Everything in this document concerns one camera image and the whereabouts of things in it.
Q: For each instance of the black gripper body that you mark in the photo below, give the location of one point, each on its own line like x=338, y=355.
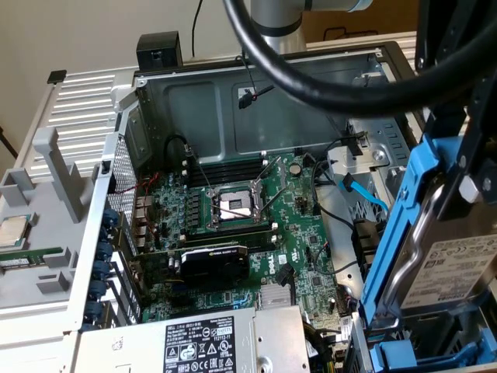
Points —
x=454, y=27

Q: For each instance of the hard disk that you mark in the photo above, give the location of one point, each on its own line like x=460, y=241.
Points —
x=458, y=264

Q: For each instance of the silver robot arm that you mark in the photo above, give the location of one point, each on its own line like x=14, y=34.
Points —
x=287, y=19

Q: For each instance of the blue plastic disk carrier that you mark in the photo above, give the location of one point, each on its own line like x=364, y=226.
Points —
x=392, y=351

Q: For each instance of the brown cardboard box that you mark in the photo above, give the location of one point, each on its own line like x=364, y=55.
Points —
x=369, y=23

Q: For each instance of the silver drive cage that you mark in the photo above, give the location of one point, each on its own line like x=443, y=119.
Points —
x=388, y=143

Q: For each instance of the green motherboard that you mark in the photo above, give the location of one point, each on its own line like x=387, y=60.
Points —
x=306, y=229

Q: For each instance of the blue drive caddies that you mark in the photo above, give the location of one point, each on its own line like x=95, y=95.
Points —
x=435, y=338

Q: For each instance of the black RAM slot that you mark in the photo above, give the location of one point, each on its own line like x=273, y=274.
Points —
x=233, y=169
x=233, y=230
x=262, y=246
x=233, y=174
x=229, y=180
x=260, y=241
x=233, y=164
x=256, y=236

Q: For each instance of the metal locking lever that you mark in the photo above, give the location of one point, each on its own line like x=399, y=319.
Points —
x=202, y=173
x=237, y=213

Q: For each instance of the CPU socket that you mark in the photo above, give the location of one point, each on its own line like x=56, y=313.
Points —
x=233, y=204

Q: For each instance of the silver chipset heat sink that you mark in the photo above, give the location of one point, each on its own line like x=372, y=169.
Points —
x=273, y=297

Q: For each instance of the open PC case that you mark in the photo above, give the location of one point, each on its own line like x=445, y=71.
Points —
x=194, y=116

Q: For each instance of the black graphics card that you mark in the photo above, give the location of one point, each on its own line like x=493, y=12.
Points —
x=217, y=268

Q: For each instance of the black box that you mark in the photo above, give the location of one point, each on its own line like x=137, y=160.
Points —
x=159, y=50

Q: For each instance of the blue expansion slot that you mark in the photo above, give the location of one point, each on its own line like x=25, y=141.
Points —
x=179, y=287

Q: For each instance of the dark blue slot latch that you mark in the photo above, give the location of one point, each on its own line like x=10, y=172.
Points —
x=101, y=270
x=94, y=311
x=110, y=216
x=105, y=234
x=97, y=290
x=103, y=251

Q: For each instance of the silver power supply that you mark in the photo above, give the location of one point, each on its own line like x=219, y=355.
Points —
x=155, y=342

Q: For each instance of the grey parts rack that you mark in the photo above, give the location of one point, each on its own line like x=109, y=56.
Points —
x=46, y=241

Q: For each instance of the green RAM stick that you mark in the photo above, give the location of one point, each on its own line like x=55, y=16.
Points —
x=23, y=258

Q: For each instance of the silver CPU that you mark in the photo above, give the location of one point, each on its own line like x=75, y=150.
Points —
x=13, y=231

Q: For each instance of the small black bracket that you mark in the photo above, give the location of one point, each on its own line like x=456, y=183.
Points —
x=57, y=75

